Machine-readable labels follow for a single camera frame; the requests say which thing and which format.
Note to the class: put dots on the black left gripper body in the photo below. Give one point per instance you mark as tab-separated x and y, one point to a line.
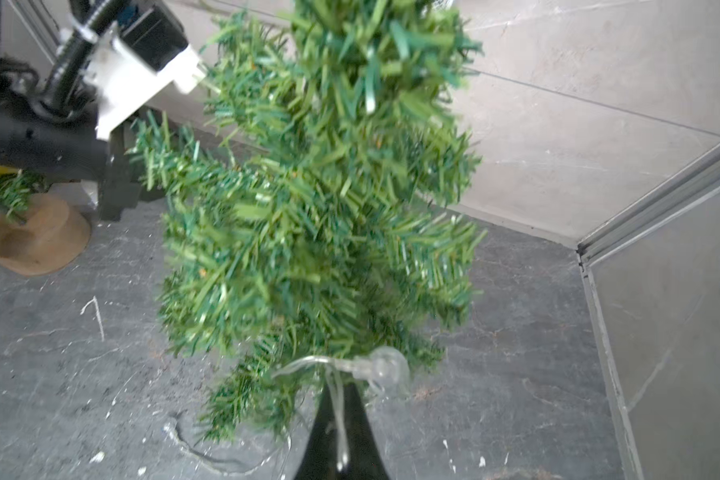
71	152

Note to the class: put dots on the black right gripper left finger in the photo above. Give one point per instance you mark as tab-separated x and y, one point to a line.
319	461

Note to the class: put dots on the clear bulb string light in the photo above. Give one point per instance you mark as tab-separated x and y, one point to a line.
384	371

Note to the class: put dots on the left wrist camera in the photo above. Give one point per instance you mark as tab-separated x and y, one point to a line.
144	52

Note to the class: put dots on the small green christmas tree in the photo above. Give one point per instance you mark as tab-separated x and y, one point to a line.
40	233
334	238

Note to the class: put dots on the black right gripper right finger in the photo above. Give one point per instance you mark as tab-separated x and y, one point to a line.
364	460

